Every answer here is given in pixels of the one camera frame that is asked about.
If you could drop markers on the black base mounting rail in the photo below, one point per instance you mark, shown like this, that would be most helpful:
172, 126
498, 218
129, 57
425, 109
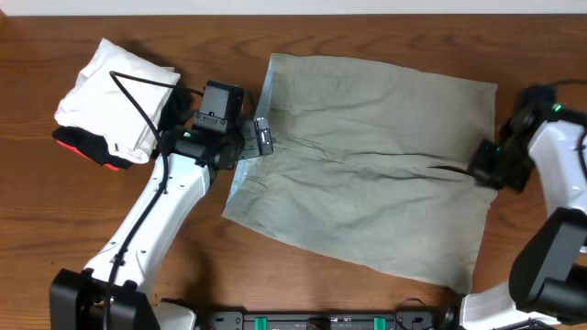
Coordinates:
404, 318

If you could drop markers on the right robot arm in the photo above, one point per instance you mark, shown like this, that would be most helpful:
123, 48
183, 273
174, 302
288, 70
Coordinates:
546, 286

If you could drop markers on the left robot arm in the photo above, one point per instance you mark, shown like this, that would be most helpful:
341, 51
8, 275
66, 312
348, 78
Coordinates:
114, 288

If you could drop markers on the black folded garment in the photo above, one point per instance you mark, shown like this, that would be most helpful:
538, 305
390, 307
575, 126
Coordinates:
176, 112

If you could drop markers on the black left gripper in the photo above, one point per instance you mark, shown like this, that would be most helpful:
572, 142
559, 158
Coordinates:
250, 143

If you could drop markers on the white folded garment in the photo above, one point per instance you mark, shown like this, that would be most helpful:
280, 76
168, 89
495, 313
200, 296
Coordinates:
96, 104

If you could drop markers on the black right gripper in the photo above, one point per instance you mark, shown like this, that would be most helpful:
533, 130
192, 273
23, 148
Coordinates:
479, 167

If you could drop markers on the red folded garment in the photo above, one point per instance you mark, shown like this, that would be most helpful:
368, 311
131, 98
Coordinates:
77, 151

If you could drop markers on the khaki grey shorts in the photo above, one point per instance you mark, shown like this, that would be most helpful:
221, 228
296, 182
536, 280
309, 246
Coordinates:
369, 166

